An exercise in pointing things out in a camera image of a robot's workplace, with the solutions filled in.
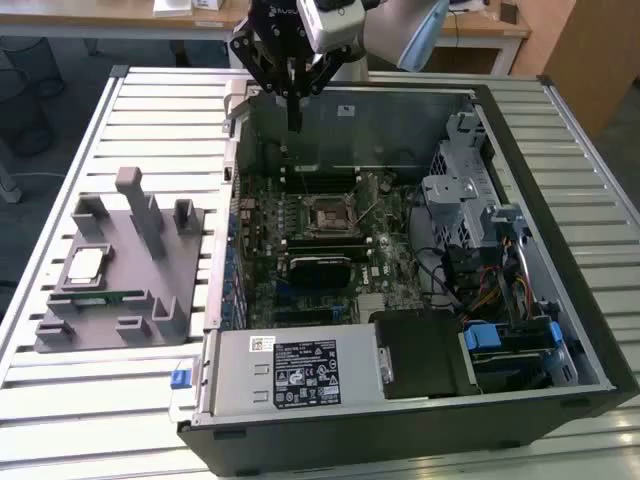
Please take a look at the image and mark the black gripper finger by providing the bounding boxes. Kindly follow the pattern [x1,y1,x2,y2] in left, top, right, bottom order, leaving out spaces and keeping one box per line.
[229,19,297,132]
[295,45,354,132]

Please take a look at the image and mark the silver CPU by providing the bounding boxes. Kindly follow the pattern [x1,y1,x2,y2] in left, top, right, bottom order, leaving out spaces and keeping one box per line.
[67,248,106,284]

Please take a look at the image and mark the CPU socket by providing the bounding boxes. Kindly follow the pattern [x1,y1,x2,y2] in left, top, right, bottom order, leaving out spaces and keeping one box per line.
[304,192,359,237]

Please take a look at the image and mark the plain white box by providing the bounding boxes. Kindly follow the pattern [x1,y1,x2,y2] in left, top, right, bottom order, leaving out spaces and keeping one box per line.
[152,0,194,19]

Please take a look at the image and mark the silver drive cage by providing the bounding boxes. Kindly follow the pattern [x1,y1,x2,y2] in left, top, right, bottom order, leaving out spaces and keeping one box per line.
[419,112,506,251]

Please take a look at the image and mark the green motherboard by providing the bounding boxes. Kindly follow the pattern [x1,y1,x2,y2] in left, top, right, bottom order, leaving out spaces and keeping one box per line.
[233,167,439,332]

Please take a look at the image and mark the black graphics card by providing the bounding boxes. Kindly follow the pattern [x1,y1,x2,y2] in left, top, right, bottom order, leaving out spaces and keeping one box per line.
[287,254,354,291]

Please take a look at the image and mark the silver finned heatsink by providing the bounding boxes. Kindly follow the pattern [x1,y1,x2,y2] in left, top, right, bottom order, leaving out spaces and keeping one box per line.
[357,292,389,321]

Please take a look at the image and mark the black expansion slot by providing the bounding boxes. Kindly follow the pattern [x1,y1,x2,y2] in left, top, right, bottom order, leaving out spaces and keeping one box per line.
[273,308,332,324]

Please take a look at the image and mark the grey parts rack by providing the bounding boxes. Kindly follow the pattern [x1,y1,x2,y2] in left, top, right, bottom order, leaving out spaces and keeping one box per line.
[33,166,207,355]

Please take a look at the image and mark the green RAM stick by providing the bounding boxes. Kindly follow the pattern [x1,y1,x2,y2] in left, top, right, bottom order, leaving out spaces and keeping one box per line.
[69,288,145,306]

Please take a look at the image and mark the wooden cabinet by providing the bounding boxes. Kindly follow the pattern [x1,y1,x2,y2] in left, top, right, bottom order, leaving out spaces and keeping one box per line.
[510,0,640,141]

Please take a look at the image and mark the grey desk leg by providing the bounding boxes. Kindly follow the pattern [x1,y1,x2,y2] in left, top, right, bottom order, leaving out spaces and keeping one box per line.
[0,134,24,204]

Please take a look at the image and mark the silver power supply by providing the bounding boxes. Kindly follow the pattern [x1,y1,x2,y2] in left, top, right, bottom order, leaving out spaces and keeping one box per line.
[192,327,396,421]

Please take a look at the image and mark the blue disk carrier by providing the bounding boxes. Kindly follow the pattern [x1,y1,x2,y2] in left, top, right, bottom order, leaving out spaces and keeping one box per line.
[462,322,564,394]

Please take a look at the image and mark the black PC case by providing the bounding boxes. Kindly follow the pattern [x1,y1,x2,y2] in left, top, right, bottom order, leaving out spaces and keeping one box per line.
[175,78,640,479]

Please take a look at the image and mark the grey case latch handle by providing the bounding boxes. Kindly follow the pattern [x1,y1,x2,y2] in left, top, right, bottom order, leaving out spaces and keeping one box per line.
[221,79,250,137]

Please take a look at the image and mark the grey box wrist camera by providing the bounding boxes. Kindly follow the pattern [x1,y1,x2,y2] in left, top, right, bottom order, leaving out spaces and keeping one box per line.
[297,0,370,54]

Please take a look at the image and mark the wooden desk white frame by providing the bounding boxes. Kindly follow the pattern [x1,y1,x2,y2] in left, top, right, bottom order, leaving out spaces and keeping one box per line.
[0,0,246,69]
[429,9,532,76]

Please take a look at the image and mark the black wire mesh bin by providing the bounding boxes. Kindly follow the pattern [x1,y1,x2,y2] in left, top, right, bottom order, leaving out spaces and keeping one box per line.
[0,67,55,157]
[0,37,67,99]

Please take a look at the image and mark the grey ribbon cable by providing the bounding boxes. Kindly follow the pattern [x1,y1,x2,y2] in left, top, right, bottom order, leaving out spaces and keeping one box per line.
[516,234,540,302]

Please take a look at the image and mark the orange wires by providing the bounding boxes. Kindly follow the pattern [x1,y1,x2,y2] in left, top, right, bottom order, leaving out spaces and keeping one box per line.
[463,292,503,319]

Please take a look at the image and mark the yellow wire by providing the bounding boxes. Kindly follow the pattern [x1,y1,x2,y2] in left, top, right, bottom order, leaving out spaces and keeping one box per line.
[518,276,532,322]

